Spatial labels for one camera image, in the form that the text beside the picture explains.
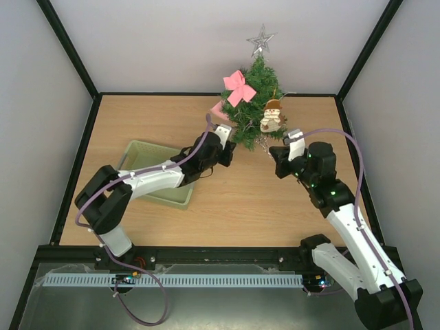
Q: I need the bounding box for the silver spiral ornament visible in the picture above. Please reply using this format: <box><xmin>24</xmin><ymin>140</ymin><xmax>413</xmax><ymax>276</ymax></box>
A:
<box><xmin>255</xmin><ymin>135</ymin><xmax>272</xmax><ymax>159</ymax></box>

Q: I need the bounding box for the brown hat snowman ornament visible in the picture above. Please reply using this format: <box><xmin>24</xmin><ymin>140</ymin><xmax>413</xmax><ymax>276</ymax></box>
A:
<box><xmin>260</xmin><ymin>99</ymin><xmax>286</xmax><ymax>133</ymax></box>

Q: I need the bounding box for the small green christmas tree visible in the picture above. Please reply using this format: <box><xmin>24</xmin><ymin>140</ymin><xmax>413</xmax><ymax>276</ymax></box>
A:
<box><xmin>219</xmin><ymin>54</ymin><xmax>288</xmax><ymax>152</ymax></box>

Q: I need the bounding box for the pink hat gnome ornament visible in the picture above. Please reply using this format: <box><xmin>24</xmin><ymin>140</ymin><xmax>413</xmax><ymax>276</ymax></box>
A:
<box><xmin>210</xmin><ymin>100</ymin><xmax>228</xmax><ymax>120</ymax></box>

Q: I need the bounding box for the pink heart ornament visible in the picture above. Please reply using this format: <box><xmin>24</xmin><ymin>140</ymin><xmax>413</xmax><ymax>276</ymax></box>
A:
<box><xmin>223</xmin><ymin>70</ymin><xmax>256</xmax><ymax>107</ymax></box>

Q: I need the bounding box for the light green plastic basket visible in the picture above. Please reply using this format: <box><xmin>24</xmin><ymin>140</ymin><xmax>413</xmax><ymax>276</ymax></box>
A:
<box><xmin>117</xmin><ymin>140</ymin><xmax>195</xmax><ymax>210</ymax></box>

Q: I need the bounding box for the silver star tree topper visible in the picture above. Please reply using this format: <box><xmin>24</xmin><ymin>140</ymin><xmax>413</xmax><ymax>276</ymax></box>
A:
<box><xmin>246</xmin><ymin>24</ymin><xmax>277</xmax><ymax>58</ymax></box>

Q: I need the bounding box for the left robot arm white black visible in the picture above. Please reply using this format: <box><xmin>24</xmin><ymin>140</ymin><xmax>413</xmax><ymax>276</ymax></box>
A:
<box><xmin>75</xmin><ymin>125</ymin><xmax>236</xmax><ymax>257</ymax></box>

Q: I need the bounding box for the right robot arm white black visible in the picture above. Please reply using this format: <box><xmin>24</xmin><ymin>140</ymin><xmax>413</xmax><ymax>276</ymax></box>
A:
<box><xmin>269</xmin><ymin>140</ymin><xmax>423</xmax><ymax>329</ymax></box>

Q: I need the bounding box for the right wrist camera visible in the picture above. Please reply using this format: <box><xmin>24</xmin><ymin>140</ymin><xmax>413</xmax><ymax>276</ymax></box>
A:
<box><xmin>283</xmin><ymin>129</ymin><xmax>305</xmax><ymax>161</ymax></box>

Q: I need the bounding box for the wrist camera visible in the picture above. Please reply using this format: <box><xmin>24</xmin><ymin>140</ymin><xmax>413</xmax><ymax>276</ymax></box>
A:
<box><xmin>214</xmin><ymin>124</ymin><xmax>232</xmax><ymax>149</ymax></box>
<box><xmin>283</xmin><ymin>129</ymin><xmax>305</xmax><ymax>161</ymax></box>

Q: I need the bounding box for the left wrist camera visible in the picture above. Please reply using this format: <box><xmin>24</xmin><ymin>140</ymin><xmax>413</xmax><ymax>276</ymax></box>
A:
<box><xmin>214</xmin><ymin>124</ymin><xmax>232</xmax><ymax>149</ymax></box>

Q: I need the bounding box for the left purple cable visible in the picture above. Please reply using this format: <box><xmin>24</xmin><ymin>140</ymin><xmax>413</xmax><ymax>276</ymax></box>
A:
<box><xmin>74</xmin><ymin>113</ymin><xmax>221</xmax><ymax>325</ymax></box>

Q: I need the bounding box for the light blue slotted cable duct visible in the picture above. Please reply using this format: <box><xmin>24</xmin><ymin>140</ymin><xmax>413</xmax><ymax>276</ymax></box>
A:
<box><xmin>42</xmin><ymin>273</ymin><xmax>303</xmax><ymax>288</ymax></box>

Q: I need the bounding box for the black aluminium frame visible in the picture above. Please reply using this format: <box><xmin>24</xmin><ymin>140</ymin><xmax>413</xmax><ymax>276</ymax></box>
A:
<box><xmin>8</xmin><ymin>0</ymin><xmax>424</xmax><ymax>330</ymax></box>

